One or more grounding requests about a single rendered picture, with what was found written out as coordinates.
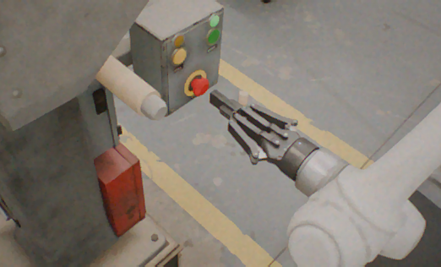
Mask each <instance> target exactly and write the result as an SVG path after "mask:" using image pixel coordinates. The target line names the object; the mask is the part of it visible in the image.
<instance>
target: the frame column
mask: <svg viewBox="0 0 441 267"><path fill-rule="evenodd" d="M0 195H1V196H2V198H3V200H4V202H5V204H6V205H7V207H8V208H9V209H10V211H11V212H12V214H13V215H14V216H15V217H16V218H17V220H18V221H19V224H20V225H21V227H20V228H19V226H18V225H17V224H16V227H15V229H14V234H13V236H14V239H15V240H16V241H17V242H18V243H19V245H20V247H21V248H23V249H24V251H25V252H26V254H27V255H29V256H30V258H31V260H32V262H34V263H35V265H36V266H37V267H85V266H87V265H88V264H89V263H90V262H92V261H93V260H95V259H96V258H97V257H98V256H99V255H101V254H103V253H104V251H106V250H107V249H108V248H110V246H111V245H113V244H114V243H115V242H117V241H118V240H120V239H121V238H122V236H120V237H117V234H116V232H115V230H114V229H113V227H112V224H111V222H110V219H109V218H108V215H107V213H106V207H105V204H104V202H103V196H102V192H101V187H100V184H99V181H98V177H97V171H96V169H95V163H94V160H93V156H92V154H91V150H90V143H89V140H88V137H87V133H86V130H85V127H84V119H83V116H82V112H81V110H80V106H79V101H78V97H74V98H72V99H71V100H70V101H67V102H65V103H64V104H62V105H60V106H58V107H57V108H55V109H53V110H51V111H49V112H47V113H45V114H44V115H43V116H41V117H38V118H37V119H35V120H33V121H31V123H26V124H25V125H24V126H23V127H21V128H19V129H18V130H14V131H12V132H10V131H9V130H7V129H6V128H5V126H4V125H3V124H2V123H1V122H0Z"/></svg>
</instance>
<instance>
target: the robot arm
mask: <svg viewBox="0 0 441 267"><path fill-rule="evenodd" d="M209 103H210V104H212V105H213V106H215V108H217V109H218V110H219V111H220V114H221V115H222V116H223V117H226V118H227V119H228V132H229V133H230V134H231V136H232V137H234V138H235V140H236V141H237V142H238V143H239V144H240V145H241V146H242V149H243V150H245V151H246V152H247V154H248V156H249V159H250V161H251V163H252V164H253V165H257V163H258V162H259V161H267V162H268V163H273V164H275V165H276V166H277V167H278V168H279V170H281V172H283V173H284V174H285V175H287V176H288V177H289V178H290V179H291V180H293V181H294V182H295V187H296V188H297V189H299V190H301V192H302V193H304V194H305V195H306V196H308V202H307V203H305V204H303V205H302V206H301V208H300V209H299V210H297V211H296V212H295V213H294V216H293V217H292V218H291V221H290V222H289V225H288V227H287V233H286V248H287V253H288V255H289V256H290V257H291V258H292V260H293V262H294V264H295V265H296V266H297V267H363V266H364V265H365V264H366V263H367V262H372V261H373V260H374V258H375V257H376V256H377V255H383V256H386V257H389V258H392V259H403V258H404V257H405V256H406V255H408V254H409V253H410V252H411V250H412V249H413V248H414V247H415V246H416V245H417V244H418V242H419V240H420V238H421V237H422V234H423V233H424V230H425V219H424V218H423V216H422V215H421V214H420V213H419V212H418V209H416V208H415V207H414V206H413V205H412V203H410V202H409V201H408V200H407V199H408V198H409V197H410V196H411V195H412V193H413V192H414V191H415V190H416V189H418V187H419V186H420V185H421V184H422V183H424V182H425V180H426V179H427V180H429V181H431V182H432V183H435V184H437V185H438V187H440V188H441V103H440V104H438V106H437V107H436V108H435V109H434V110H432V111H431V112H430V113H429V114H428V115H427V116H426V117H425V118H424V119H423V120H422V121H421V122H420V123H418V124H417V125H416V126H415V127H414V128H413V129H412V130H411V131H410V132H409V133H408V134H407V135H406V136H405V137H404V138H403V139H402V140H400V141H399V143H398V144H396V145H395V146H393V148H392V149H391V150H389V151H387V152H386V154H385V155H384V156H381V157H380V158H379V160H377V161H376V162H375V163H373V164H372V165H371V166H369V167H368V168H367V169H366V170H360V169H359V168H356V167H354V166H353V165H352V164H350V163H348V162H347V161H346V160H344V159H342V158H341V157H340V156H338V155H336V154H335V153H334V152H333V151H332V150H328V149H327V148H326V147H323V148H319V147H318V146H317V145H315V144H313V143H312V142H311V141H309V140H308V139H307V138H305V137H300V135H299V133H298V132H296V128H297V124H298V121H297V120H296V119H293V118H288V117H283V116H281V115H279V114H277V113H275V112H273V111H269V110H268V109H266V108H263V107H262V106H260V105H258V104H254V103H253V104H250V106H243V105H242V104H239V103H238V102H236V101H235V100H234V99H229V98H228V97H226V96H224V95H222V94H221V92H219V91H218V90H212V91H211V92H210V101H209ZM250 138H251V139H253V140H254V142H256V144H257V145H258V146H259V147H261V149H262V151H263V153H262V152H261V150H260V149H257V147H256V145H255V144H254V142H253V141H252V140H251V139H250Z"/></svg>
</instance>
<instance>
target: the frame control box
mask: <svg viewBox="0 0 441 267"><path fill-rule="evenodd" d="M215 13H218V14H219V15H220V21H219V23H218V24H217V25H216V26H215V28H210V27H209V18H210V17H211V15H212V14H215ZM223 14H224V7H223V6H222V5H220V4H219V3H217V2H216V1H215V0H160V1H159V2H157V3H154V4H152V5H150V6H148V7H146V8H144V9H143V12H141V13H140V15H139V16H138V18H137V19H136V20H135V22H134V23H133V24H132V25H131V27H130V28H129V40H130V47H131V54H132V61H133V72H134V73H135V74H136V75H137V76H138V77H139V78H141V79H142V80H143V81H144V82H145V83H146V84H149V85H150V86H151V87H152V88H153V89H155V90H157V91H158V92H159V93H160V95H161V99H162V100H163V101H164V102H165V103H166V107H167V112H166V115H165V116H164V117H168V116H170V115H171V114H172V113H173V112H175V111H177V110H178V109H180V108H181V107H182V106H184V105H185V104H188V103H189V102H190V101H191V100H193V99H194V98H195V97H197V96H196V95H195V94H194V93H193V87H192V85H191V84H192V82H193V81H194V80H195V79H201V78H206V79H207V80H208V81H209V88H211V87H212V86H214V85H215V84H217V82H218V76H219V66H220V58H221V32H222V23H223ZM214 30H218V31H219V32H220V37H219V38H218V40H217V41H216V42H215V43H214V44H210V43H209V36H210V33H211V32H212V31H214ZM179 32H182V33H183V34H184V36H185V40H184V42H183V44H182V45H181V46H180V47H178V48H175V47H173V45H172V39H173V38H174V37H175V36H176V34H177V33H179ZM182 49H183V50H184V51H185V52H186V57H185V58H184V59H183V61H182V63H180V64H175V63H174V62H173V58H174V57H175V55H176V52H178V51H180V50H182Z"/></svg>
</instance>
